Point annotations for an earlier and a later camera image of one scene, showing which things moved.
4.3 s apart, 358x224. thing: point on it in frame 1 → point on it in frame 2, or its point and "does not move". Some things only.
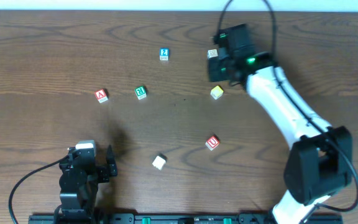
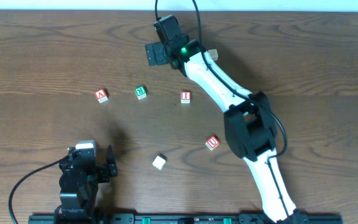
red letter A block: (100, 96) does not move
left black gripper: (105, 172) does not move
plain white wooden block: (158, 162) does not move
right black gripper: (215, 71) → (156, 54)
